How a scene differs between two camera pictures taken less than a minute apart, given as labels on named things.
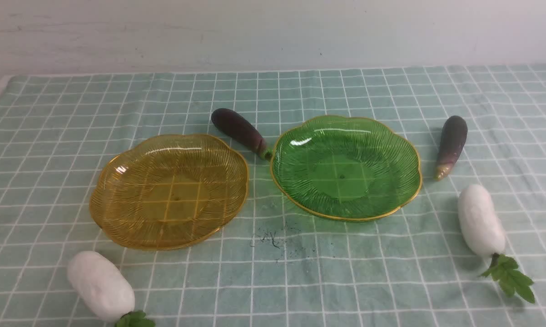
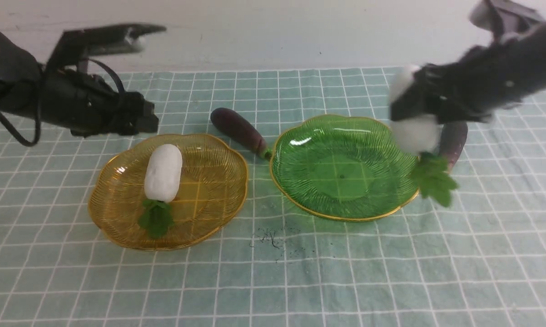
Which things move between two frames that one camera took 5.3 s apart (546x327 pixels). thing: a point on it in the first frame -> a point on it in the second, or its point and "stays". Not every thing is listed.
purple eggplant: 242,129 stays
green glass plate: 346,168 stays
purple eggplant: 453,132 stays
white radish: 102,287 -> 162,180
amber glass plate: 169,191 stays
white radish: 483,232 -> 419,136
